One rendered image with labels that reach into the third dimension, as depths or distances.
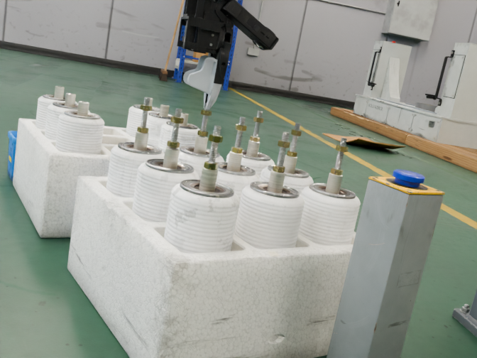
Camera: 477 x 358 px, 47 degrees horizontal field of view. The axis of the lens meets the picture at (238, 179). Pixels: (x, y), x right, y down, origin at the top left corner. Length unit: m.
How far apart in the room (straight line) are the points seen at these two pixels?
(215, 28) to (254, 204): 0.33
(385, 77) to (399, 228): 4.83
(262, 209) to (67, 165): 0.51
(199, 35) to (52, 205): 0.48
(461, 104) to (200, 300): 3.68
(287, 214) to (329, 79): 6.89
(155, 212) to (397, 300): 0.36
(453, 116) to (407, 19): 3.70
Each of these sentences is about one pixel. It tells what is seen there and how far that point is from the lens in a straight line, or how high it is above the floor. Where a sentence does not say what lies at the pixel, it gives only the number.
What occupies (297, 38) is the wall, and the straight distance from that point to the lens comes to 7.50.
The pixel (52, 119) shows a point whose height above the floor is 0.22.
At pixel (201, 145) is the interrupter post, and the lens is 1.01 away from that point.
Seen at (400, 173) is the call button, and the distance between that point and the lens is 0.73.
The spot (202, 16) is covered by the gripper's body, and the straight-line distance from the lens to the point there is 0.98.
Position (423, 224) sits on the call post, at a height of 0.27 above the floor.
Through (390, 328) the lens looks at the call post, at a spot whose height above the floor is 0.13.
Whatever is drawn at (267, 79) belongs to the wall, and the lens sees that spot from 7.42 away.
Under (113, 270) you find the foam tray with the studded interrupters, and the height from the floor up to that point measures 0.09.
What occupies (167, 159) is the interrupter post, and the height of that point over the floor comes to 0.26.
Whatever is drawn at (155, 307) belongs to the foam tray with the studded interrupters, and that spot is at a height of 0.10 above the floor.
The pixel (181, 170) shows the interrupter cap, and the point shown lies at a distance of 0.84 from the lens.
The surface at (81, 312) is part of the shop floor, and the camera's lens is 0.94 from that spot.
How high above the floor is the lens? 0.44
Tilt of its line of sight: 13 degrees down
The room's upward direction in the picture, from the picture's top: 10 degrees clockwise
